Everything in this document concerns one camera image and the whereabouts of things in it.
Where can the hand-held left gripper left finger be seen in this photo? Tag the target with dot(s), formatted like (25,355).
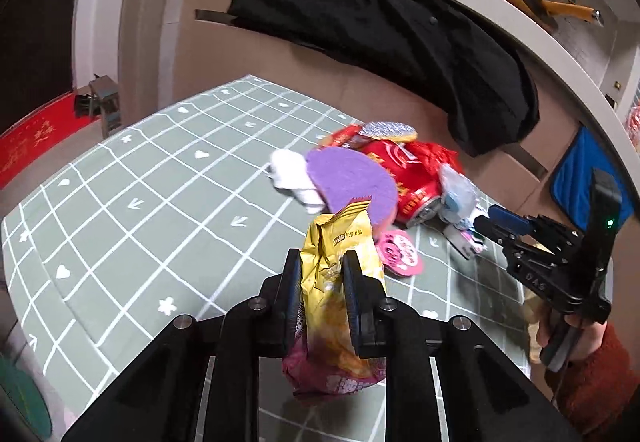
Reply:
(295,284)

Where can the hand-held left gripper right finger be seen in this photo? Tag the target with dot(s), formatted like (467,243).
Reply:
(350,294)

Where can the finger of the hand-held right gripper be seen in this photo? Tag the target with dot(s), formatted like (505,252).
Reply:
(510,218)
(492,232)

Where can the yellow snack packet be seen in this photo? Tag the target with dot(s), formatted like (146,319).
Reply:
(345,237)

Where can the white tissue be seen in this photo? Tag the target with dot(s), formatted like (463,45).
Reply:
(292,171)

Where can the red and gold snack wrapper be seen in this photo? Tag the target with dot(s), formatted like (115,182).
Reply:
(345,135)

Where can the green bin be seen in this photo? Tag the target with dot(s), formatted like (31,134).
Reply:
(20,397)

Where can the person's right hand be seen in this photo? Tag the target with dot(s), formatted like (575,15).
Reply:
(590,337)

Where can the clear plastic wrapper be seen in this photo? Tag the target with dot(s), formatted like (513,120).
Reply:
(457,192)

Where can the pink round lid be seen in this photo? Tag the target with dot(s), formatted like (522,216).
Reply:
(400,254)

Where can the blue cushion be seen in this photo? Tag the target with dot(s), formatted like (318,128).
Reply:
(570,182)

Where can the red drink can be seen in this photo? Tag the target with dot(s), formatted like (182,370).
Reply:
(415,199)

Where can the purple round scouring pad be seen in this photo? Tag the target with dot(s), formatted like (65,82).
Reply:
(350,177)

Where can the red plastic bag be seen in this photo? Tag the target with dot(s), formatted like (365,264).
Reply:
(400,156)

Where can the blue patterned oval sponge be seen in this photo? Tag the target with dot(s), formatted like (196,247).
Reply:
(387,129)

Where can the green grid tablecloth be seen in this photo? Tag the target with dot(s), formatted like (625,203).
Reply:
(150,202)

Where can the black coat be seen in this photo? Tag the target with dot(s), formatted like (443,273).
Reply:
(400,36)

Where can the brown sofa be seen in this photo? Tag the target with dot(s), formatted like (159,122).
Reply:
(280,56)

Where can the small step stool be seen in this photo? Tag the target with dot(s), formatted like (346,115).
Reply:
(102,96)

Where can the red door mat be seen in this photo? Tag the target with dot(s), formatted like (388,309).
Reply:
(35,136)

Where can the dark door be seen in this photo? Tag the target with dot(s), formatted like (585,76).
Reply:
(35,21)

